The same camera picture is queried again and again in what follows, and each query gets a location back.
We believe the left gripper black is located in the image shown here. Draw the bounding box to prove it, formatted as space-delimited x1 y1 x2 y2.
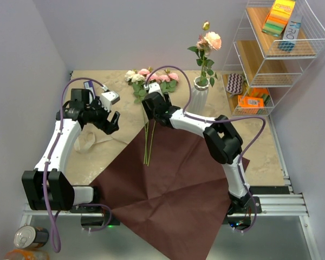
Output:
85 96 120 134

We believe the cream ribbon gold lettering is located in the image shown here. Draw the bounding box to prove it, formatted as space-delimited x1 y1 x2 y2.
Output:
73 131 131 154

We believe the red wrapping paper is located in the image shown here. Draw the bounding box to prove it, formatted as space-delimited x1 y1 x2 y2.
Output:
89 126 251 260

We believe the peach rose stem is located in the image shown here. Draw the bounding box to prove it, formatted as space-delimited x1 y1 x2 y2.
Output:
188 21 222 87

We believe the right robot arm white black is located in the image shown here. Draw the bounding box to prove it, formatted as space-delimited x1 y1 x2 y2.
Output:
142 92 250 215

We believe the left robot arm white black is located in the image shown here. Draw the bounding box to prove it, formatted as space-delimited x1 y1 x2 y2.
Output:
22 89 120 212

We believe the white ribbed vase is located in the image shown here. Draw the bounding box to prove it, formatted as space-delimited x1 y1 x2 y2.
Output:
187 76 210 115

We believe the white rose stem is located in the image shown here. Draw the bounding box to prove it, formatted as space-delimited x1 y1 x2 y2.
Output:
125 70 149 166

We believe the small pink rose stem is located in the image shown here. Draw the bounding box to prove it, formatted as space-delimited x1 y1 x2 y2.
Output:
138 67 155 166

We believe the purple white toothpaste box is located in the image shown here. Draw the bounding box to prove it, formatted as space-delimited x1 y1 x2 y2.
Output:
83 81 95 95

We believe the purple wavy scrub pad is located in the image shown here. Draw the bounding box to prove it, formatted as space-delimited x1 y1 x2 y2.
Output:
225 73 245 98

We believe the orange packet bottom shelf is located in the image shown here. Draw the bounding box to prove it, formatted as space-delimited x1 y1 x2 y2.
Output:
237 95 264 114

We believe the orange green sponge pack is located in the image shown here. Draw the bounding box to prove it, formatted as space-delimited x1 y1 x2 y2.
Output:
249 88 270 106

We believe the tin can silver lid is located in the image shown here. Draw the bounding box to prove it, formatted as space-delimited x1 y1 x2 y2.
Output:
14 225 49 249

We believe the white blue tall box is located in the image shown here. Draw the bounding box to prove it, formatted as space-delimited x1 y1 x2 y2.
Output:
278 14 303 52

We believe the colourful sponge pack top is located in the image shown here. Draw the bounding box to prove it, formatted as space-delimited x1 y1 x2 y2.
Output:
262 0 295 37

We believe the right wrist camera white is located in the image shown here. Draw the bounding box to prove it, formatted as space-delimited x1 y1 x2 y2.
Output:
148 82 163 95

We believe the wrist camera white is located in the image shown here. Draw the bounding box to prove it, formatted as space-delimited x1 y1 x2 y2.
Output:
100 91 120 112
148 82 163 95

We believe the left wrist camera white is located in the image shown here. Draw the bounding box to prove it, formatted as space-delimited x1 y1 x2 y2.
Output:
100 91 120 112

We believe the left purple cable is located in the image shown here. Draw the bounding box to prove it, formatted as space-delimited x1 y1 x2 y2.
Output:
42 77 113 253

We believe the white wire shelf rack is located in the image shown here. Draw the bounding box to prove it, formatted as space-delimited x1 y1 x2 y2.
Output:
222 1 325 116

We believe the aluminium rail frame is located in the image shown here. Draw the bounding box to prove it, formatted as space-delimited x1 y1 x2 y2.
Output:
18 113 322 260

